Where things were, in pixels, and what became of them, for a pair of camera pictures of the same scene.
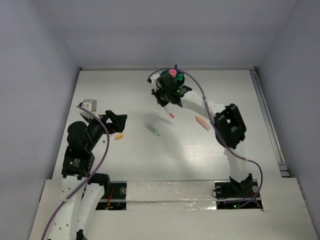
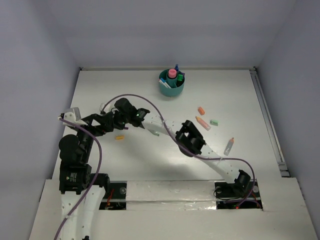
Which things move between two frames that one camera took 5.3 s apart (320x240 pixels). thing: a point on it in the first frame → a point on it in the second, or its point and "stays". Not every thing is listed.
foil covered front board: [170, 195] stays
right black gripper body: [162, 95] → [120, 120]
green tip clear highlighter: [151, 128] stays
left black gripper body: [97, 125] stays
